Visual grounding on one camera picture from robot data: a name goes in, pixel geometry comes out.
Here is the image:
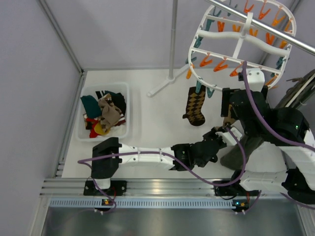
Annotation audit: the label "tan maroon striped sock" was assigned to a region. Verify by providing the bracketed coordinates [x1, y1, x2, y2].
[101, 107, 126, 126]

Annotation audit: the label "dark green drawstring shorts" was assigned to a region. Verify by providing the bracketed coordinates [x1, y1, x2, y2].
[220, 69, 315, 170]

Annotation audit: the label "silver metal hanging rail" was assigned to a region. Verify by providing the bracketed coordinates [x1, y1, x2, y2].
[204, 0, 315, 55]

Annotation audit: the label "white drying rack stand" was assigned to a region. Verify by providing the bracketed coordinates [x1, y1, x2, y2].
[147, 0, 189, 98]

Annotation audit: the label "orange brown argyle sock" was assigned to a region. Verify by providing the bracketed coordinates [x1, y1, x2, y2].
[182, 86, 206, 126]

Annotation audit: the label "white oval clip hanger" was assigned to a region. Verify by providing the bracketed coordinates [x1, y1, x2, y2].
[186, 5, 292, 91]

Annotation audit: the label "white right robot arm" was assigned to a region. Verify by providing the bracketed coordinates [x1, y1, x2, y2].
[221, 86, 315, 205]

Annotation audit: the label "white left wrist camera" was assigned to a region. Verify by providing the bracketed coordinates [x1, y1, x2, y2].
[216, 127, 243, 146]

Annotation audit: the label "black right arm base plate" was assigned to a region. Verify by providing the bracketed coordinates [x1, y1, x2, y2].
[214, 183, 259, 197]

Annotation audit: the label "white plastic laundry basket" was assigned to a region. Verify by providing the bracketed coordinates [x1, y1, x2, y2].
[76, 82, 130, 142]

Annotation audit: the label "beige brown argyle sock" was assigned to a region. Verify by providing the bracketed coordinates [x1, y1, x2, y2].
[98, 93, 116, 115]

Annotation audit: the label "dark teal sock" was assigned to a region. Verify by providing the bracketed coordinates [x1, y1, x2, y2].
[80, 95, 101, 118]

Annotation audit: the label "red white sock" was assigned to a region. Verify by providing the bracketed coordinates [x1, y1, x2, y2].
[83, 114, 98, 130]

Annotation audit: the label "yellow red sock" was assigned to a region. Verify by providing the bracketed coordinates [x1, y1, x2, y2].
[89, 122, 110, 138]

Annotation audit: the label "black socks pile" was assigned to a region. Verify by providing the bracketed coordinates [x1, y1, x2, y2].
[95, 90, 126, 114]

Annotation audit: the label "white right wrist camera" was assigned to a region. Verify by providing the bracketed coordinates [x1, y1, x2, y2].
[246, 68, 265, 92]

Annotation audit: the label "aluminium mounting rail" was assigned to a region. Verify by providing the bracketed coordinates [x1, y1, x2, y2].
[39, 177, 308, 199]

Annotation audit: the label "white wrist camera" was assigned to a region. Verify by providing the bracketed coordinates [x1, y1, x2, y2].
[246, 68, 265, 92]
[216, 127, 243, 146]

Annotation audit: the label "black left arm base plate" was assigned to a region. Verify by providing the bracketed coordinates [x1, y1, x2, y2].
[83, 180, 127, 196]

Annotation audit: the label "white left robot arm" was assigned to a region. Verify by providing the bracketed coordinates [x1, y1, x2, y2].
[91, 129, 227, 188]

